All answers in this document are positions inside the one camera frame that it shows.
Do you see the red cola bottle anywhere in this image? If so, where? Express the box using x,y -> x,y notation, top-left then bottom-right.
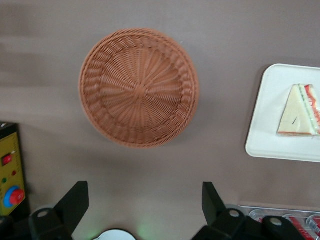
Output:
307,213 -> 320,233
287,214 -> 309,236
249,209 -> 264,223

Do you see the cream plastic tray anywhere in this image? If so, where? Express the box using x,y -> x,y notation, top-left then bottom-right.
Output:
244,63 -> 320,163

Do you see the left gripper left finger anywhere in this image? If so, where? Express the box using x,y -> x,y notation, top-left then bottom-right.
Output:
28,181 -> 90,240

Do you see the brown wicker basket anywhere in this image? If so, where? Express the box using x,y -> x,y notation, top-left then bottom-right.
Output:
78,27 -> 200,150

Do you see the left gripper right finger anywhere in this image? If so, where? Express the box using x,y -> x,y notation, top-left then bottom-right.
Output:
192,181 -> 247,240

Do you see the black food warmer machine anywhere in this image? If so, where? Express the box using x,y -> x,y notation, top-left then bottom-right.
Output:
0,121 -> 32,218

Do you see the triangle sandwich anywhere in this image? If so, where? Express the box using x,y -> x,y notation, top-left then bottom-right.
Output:
276,83 -> 320,138

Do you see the red emergency stop button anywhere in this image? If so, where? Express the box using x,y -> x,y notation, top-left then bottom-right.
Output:
2,185 -> 26,210

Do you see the clear acrylic bottle rack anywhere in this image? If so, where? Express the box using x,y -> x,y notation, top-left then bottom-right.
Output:
237,204 -> 320,240

